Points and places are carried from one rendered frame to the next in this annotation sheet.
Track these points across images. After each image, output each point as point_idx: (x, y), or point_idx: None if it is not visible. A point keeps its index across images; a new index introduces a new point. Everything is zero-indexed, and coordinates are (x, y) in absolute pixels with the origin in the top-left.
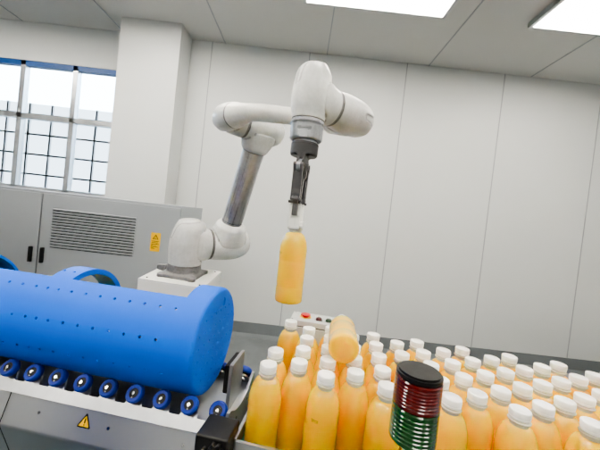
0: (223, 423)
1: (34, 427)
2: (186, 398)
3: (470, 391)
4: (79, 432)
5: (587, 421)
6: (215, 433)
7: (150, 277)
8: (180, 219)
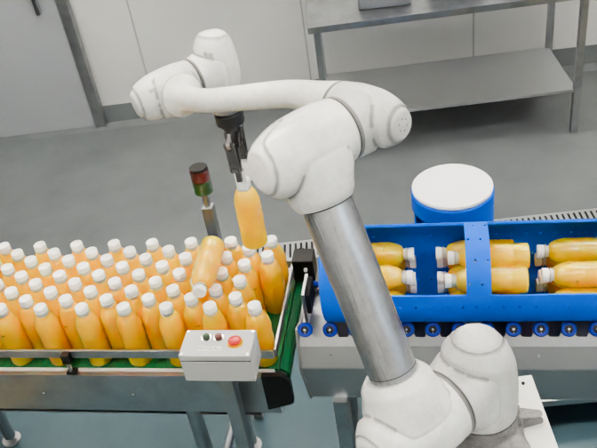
0: (300, 256)
1: None
2: None
3: (133, 248)
4: None
5: (79, 243)
6: (302, 250)
7: (519, 387)
8: (493, 329)
